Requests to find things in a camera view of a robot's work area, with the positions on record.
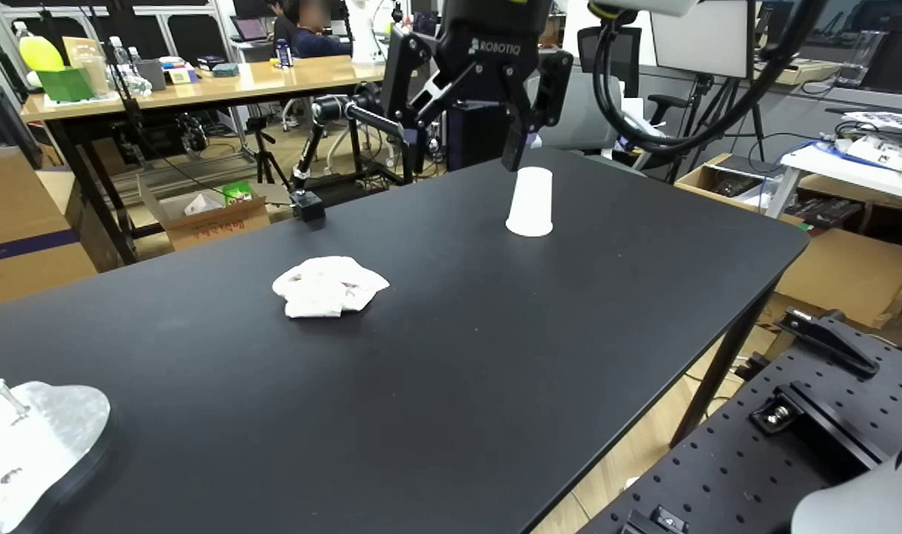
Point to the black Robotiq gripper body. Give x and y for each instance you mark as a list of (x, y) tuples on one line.
[(497, 30)]

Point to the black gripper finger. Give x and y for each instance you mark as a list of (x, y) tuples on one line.
[(538, 99), (461, 95)]

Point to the white cloth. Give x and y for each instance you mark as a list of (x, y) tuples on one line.
[(326, 285)]

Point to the grey office chair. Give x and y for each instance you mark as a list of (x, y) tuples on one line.
[(584, 119)]

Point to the black office chair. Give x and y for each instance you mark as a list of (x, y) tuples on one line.
[(621, 61)]

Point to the white paper cup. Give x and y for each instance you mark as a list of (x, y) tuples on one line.
[(529, 203)]

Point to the seated person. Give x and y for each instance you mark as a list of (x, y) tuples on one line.
[(307, 40)]

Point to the white screen panel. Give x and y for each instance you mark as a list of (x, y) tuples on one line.
[(703, 40)]

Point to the black screen stand legs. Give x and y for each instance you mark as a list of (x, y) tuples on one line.
[(719, 92)]

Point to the small black tripod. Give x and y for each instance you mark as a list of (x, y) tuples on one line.
[(261, 150)]

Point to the open cardboard tray box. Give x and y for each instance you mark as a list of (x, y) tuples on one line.
[(728, 181)]

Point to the long wooden desk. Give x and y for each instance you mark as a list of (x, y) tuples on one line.
[(222, 89)]

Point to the small open cardboard box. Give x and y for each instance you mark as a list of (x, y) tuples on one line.
[(215, 227)]

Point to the white side table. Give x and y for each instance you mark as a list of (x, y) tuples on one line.
[(838, 163)]

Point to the flat cardboard box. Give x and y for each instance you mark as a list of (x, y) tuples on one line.
[(845, 277)]

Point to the green box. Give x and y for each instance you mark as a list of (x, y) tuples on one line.
[(67, 83)]

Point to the black perforated breadboard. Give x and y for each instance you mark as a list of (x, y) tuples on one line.
[(728, 476)]

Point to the yellow-green bag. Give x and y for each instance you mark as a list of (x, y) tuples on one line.
[(38, 53)]

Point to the small black mounting block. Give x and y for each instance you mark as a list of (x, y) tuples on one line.
[(669, 521)]

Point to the large cardboard box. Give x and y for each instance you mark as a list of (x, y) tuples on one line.
[(25, 218)]

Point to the black articulated camera stand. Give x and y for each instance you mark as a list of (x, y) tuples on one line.
[(307, 205)]

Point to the black clamp bracket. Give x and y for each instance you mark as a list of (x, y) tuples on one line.
[(825, 343)]

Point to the black bracket with silver bolt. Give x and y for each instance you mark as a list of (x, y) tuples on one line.
[(777, 417)]

